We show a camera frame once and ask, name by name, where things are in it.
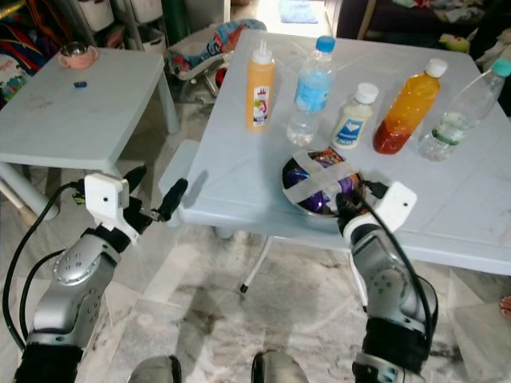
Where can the colourful printed bag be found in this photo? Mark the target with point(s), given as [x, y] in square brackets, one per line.
[16, 72]

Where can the robot leg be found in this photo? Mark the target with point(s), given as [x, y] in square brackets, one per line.
[156, 371]
[287, 369]

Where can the person's foot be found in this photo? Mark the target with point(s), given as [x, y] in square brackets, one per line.
[505, 307]

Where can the robot left leg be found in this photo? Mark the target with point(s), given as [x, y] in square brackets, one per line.
[156, 371]

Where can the wooden stick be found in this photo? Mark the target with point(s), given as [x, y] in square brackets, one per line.
[20, 203]

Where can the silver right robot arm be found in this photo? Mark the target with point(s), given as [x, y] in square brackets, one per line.
[387, 279]

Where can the blue floor mat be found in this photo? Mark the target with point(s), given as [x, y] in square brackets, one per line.
[299, 11]

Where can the orange juice bottle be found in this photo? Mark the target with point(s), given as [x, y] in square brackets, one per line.
[407, 112]

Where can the water bottle with blue cap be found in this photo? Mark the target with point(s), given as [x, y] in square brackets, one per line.
[311, 92]

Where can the white plastic bucket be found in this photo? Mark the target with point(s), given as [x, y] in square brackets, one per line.
[137, 9]
[94, 14]

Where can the small blue cap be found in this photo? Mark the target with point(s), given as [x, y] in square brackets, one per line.
[80, 83]

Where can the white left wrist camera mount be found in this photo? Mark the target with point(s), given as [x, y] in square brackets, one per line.
[104, 195]

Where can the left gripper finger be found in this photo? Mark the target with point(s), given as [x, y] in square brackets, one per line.
[174, 198]
[136, 177]

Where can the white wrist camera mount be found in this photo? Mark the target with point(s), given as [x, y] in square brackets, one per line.
[398, 204]
[104, 195]

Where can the robot right leg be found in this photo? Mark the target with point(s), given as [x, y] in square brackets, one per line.
[287, 369]

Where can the yellow squeeze bottle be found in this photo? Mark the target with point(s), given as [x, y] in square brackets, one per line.
[260, 92]

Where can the red and black ball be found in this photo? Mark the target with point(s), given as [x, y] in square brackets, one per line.
[220, 77]

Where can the small white sauce bottle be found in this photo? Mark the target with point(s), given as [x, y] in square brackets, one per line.
[354, 120]

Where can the yellow toy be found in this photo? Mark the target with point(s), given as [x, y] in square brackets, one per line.
[454, 43]

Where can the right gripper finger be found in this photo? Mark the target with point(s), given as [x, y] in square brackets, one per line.
[343, 199]

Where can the purple taped bowl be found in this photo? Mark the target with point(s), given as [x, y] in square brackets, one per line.
[311, 183]

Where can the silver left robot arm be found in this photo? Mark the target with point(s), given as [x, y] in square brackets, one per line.
[76, 275]

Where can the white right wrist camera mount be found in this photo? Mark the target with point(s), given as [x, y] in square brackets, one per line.
[398, 204]

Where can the clear bottle green label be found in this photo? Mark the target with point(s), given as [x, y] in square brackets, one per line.
[451, 128]

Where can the dark green bottle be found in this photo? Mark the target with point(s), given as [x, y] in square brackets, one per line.
[176, 20]

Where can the colourful patterned fabric seat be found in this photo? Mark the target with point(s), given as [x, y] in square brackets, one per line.
[207, 44]

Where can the pink cup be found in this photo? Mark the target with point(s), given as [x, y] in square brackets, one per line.
[78, 57]

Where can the small light blue plastic table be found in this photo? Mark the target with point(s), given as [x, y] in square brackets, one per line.
[80, 120]

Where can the large light blue folding table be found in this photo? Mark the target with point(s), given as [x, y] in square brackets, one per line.
[239, 175]

